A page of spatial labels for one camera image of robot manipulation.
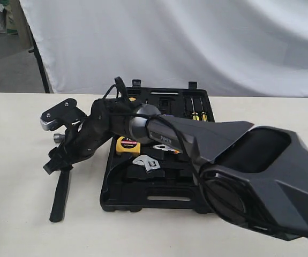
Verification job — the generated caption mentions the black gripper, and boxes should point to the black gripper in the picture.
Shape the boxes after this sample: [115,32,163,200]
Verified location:
[43,114,111,175]

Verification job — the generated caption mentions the steel claw hammer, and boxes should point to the steel claw hammer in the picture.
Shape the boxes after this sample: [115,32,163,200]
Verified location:
[49,133,71,223]

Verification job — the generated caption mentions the adjustable wrench black handle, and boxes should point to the adjustable wrench black handle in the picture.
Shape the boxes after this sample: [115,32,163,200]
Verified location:
[132,155,161,173]

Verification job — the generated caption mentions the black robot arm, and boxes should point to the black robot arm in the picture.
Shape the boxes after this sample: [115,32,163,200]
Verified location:
[40,97,308,240]

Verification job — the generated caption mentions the black plastic tool case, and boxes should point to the black plastic tool case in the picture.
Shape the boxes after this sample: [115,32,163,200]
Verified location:
[100,79,214,214]

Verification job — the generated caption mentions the yellow tape measure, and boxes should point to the yellow tape measure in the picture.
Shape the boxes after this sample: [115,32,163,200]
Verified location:
[115,137,141,157]

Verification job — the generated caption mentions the black backdrop stand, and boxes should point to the black backdrop stand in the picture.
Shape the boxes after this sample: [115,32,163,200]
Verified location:
[25,18,51,94]

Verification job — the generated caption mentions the large yellow black screwdriver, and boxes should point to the large yellow black screwdriver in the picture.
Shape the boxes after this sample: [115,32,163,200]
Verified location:
[189,97,200,120]

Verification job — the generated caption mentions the small yellow black screwdriver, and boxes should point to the small yellow black screwdriver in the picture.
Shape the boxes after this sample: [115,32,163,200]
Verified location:
[199,98,208,122]

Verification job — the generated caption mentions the white backdrop cloth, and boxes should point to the white backdrop cloth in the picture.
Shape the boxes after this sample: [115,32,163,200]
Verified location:
[21,1,308,97]

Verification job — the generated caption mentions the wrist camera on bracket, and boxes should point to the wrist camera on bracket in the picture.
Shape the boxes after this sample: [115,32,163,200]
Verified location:
[40,98,87,131]

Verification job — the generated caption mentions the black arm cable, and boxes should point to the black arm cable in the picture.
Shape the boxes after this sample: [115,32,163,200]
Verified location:
[101,76,308,241]

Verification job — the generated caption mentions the orange handled pliers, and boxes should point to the orange handled pliers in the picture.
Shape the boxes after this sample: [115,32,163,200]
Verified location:
[153,144,182,155]

